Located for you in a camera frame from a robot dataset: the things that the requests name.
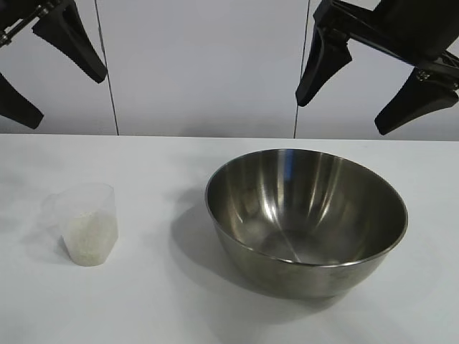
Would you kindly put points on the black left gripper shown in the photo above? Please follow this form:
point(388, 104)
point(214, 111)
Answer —
point(21, 21)

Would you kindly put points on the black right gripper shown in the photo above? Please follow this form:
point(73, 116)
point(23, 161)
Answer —
point(405, 28)

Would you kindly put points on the clear plastic measuring cup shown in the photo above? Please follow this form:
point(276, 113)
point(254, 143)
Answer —
point(86, 200)

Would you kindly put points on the stainless steel mixing bowl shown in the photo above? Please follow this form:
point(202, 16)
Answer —
point(308, 222)

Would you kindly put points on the white rice grains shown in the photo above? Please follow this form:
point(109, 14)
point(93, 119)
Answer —
point(89, 240)

